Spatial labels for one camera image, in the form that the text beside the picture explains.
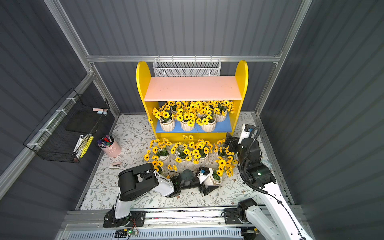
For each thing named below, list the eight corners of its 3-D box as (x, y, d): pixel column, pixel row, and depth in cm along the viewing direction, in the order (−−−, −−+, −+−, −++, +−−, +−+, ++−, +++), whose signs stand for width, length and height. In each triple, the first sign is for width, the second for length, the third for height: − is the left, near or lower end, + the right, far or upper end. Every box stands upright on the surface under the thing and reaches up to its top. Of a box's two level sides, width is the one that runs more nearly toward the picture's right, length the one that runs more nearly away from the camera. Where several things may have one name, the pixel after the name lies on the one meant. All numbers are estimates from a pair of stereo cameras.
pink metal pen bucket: (106, 158, 98) (94, 146, 87) (110, 147, 103) (100, 135, 92) (119, 158, 98) (109, 146, 87) (123, 147, 103) (114, 135, 92)
